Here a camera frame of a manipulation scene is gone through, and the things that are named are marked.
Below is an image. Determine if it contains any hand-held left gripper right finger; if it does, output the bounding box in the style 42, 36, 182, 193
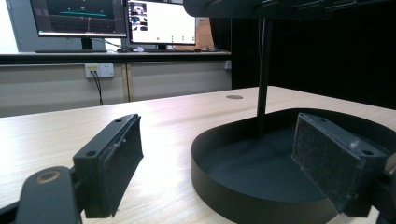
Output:
290, 112, 390, 217

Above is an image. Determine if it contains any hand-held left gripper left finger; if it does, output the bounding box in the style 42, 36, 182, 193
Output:
72, 113, 145, 219

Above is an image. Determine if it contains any black two-tier tray stand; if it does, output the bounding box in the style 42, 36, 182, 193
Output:
182, 0, 396, 224

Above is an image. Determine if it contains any black curtain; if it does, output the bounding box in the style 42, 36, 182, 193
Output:
208, 12, 396, 110

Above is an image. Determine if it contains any dark background desk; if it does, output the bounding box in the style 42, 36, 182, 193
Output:
0, 50, 233, 66

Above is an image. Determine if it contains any black keyboard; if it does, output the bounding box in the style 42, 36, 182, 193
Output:
34, 49, 108, 54

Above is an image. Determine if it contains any computer monitor with dark screen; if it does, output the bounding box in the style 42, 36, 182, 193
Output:
29, 0, 128, 52

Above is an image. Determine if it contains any computer monitor with white screen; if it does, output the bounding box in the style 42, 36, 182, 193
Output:
126, 0, 197, 51

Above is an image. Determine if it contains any brown cardboard box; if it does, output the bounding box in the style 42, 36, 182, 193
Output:
194, 17, 217, 51

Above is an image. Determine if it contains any black power cable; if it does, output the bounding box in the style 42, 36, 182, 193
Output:
90, 70, 105, 106

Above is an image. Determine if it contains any white wall socket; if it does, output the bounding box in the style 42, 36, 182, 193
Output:
84, 63, 115, 79

